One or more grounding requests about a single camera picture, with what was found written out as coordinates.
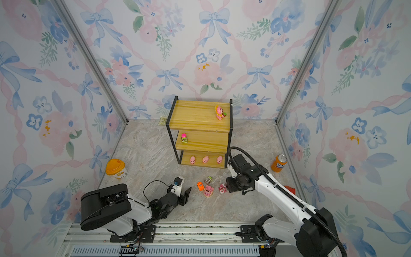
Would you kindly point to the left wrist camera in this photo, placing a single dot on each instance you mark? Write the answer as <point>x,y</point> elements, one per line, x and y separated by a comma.
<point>177,186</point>

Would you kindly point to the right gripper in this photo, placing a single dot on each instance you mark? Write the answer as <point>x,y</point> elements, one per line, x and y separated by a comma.
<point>230,185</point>

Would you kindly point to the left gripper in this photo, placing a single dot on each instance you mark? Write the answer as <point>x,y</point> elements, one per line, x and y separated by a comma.
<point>184,199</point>

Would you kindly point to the pink bear sunflower toy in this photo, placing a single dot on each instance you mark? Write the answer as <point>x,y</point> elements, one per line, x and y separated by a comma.
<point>220,113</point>

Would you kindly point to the pink green toy car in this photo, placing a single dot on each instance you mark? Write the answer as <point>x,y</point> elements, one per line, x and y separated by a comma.
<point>184,138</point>

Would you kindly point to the wooden three-tier shelf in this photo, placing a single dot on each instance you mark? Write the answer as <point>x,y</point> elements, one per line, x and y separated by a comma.
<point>207,136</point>

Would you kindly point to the orange toy truck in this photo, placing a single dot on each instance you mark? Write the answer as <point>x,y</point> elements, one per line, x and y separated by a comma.
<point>200,186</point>

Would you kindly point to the orange lid plastic jar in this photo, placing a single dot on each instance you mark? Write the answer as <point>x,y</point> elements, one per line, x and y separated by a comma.
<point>116,168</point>

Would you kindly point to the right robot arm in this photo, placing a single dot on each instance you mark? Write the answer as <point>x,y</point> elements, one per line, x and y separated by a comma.
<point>312,231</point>

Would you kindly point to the red small object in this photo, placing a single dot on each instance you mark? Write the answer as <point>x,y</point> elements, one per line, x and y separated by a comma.
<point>291,189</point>

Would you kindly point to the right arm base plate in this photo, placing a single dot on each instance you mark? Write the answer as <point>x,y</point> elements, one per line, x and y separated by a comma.
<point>252,234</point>

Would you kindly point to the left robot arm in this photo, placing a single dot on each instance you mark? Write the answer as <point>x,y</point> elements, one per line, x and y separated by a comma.
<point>114,209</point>

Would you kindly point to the orange soda can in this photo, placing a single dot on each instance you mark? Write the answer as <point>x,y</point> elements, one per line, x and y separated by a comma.
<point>279,163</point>

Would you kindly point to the green box toy truck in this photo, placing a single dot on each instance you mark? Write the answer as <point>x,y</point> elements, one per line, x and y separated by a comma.
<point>208,180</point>

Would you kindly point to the pink bear donut toy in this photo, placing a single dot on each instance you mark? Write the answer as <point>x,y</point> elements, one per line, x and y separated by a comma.
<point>208,191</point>

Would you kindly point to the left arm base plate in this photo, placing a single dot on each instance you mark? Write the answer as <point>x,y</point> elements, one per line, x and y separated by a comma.
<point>142,234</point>

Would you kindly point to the pink bear cream toy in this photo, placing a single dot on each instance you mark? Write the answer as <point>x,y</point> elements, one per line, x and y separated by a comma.
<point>223,188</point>

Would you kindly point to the small green packet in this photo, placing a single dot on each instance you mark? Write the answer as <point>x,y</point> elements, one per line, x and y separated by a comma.
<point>162,121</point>

